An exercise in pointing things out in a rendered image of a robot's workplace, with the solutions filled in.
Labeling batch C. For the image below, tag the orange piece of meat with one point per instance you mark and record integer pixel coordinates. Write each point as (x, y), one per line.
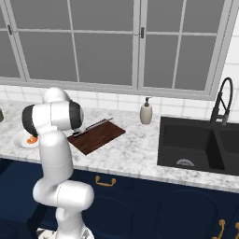
(31, 140)

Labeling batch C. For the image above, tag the dark window latch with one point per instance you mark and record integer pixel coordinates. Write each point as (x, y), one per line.
(142, 32)
(10, 30)

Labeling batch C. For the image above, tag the open dark blue drawer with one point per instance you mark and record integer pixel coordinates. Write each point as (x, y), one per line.
(18, 193)

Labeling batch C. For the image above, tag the white round plate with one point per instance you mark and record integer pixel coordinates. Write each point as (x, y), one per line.
(19, 141)

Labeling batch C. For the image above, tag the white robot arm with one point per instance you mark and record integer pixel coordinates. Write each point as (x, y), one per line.
(55, 155)

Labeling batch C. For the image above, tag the dark blue drawer front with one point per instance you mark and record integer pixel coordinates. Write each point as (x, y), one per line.
(124, 185)

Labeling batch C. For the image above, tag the dark blue cupboard door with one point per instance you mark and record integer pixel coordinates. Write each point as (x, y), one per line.
(124, 217)
(186, 216)

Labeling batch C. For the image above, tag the grey framed window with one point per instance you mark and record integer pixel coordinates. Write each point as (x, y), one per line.
(102, 43)

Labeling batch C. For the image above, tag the dark object at counter edge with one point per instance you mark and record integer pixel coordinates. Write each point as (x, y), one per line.
(1, 115)

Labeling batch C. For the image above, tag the black double sink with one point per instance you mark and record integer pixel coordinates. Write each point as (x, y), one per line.
(189, 146)

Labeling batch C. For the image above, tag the dark brown wooden cutting board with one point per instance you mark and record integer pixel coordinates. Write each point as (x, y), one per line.
(99, 137)

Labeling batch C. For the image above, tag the beige soap dispenser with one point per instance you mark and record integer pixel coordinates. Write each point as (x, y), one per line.
(146, 114)

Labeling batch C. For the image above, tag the black spring tap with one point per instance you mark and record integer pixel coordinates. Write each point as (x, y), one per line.
(221, 102)

